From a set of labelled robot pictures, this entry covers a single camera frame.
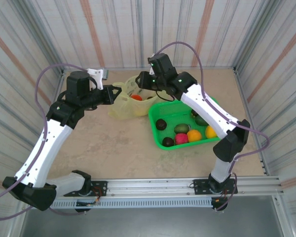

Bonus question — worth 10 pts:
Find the yellow-green plastic bag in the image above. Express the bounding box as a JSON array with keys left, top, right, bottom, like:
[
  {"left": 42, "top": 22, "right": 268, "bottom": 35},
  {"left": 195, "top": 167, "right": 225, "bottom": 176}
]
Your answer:
[{"left": 108, "top": 75, "right": 161, "bottom": 121}]

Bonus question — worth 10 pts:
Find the green fake avocado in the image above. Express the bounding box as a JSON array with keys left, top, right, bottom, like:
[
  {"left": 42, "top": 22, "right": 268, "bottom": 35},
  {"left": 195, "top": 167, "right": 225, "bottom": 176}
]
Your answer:
[{"left": 174, "top": 123, "right": 189, "bottom": 134}]

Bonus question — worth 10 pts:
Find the green fake lime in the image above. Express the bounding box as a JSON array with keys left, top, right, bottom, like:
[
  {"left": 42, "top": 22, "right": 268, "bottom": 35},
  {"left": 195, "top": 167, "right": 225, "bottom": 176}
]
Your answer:
[{"left": 195, "top": 115, "right": 209, "bottom": 126}]

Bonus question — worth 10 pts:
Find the orange fake orange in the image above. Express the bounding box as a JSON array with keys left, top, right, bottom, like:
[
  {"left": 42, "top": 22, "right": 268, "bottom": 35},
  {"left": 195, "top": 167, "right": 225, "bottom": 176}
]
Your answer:
[{"left": 186, "top": 129, "right": 203, "bottom": 143}]

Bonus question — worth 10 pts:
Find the yellow fake lemon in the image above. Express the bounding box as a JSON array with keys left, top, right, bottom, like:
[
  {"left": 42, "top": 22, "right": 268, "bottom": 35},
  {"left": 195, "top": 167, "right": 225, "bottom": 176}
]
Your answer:
[{"left": 205, "top": 125, "right": 218, "bottom": 139}]

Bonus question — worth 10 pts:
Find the pink-red fake apple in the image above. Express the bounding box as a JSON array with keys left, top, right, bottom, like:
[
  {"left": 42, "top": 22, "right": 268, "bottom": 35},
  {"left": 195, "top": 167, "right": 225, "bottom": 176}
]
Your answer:
[{"left": 175, "top": 133, "right": 189, "bottom": 146}]

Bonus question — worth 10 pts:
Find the green plastic mesh basket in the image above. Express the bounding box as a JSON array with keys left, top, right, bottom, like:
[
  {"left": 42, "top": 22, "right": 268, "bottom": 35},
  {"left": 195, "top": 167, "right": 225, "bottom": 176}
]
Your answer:
[{"left": 148, "top": 96, "right": 222, "bottom": 151}]

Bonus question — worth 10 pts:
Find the dark avocado lower left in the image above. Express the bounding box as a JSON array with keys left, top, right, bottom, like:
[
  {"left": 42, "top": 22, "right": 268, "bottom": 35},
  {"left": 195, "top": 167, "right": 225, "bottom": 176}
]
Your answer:
[{"left": 162, "top": 137, "right": 175, "bottom": 148}]

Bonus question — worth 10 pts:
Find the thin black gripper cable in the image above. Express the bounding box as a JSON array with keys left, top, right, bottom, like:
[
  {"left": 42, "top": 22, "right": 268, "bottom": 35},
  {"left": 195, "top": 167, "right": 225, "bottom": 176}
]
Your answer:
[{"left": 155, "top": 89, "right": 175, "bottom": 102}]

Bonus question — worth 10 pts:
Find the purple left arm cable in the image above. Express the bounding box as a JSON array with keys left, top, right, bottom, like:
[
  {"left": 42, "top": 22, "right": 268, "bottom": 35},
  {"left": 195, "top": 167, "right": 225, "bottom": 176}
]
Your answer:
[{"left": 0, "top": 63, "right": 89, "bottom": 222}]

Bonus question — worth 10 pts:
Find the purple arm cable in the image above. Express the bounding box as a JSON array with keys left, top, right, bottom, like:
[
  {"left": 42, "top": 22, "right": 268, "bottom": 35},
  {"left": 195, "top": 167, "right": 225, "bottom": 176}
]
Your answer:
[
  {"left": 0, "top": 63, "right": 89, "bottom": 222},
  {"left": 154, "top": 41, "right": 271, "bottom": 212}
]

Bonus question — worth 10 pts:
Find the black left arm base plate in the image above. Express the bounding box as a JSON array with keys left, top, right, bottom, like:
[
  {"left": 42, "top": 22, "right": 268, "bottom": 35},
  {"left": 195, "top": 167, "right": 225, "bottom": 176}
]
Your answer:
[{"left": 63, "top": 181, "right": 108, "bottom": 198}]

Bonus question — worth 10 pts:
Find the aluminium mounting rail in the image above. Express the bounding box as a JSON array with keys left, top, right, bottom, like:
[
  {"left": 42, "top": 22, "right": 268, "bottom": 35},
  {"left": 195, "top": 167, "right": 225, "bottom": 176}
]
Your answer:
[{"left": 40, "top": 175, "right": 285, "bottom": 198}]

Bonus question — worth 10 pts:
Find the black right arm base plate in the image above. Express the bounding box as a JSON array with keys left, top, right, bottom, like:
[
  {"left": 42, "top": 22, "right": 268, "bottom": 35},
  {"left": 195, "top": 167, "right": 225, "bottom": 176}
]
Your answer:
[{"left": 191, "top": 178, "right": 238, "bottom": 196}]

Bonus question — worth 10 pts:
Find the slotted grey cable duct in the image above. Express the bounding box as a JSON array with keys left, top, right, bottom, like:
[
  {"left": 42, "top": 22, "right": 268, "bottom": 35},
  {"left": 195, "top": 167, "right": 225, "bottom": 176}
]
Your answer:
[{"left": 50, "top": 198, "right": 214, "bottom": 209}]

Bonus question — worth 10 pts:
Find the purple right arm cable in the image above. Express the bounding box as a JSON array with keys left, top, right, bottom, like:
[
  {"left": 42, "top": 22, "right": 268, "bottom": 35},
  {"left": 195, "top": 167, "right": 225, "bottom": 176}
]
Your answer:
[{"left": 154, "top": 41, "right": 271, "bottom": 212}]

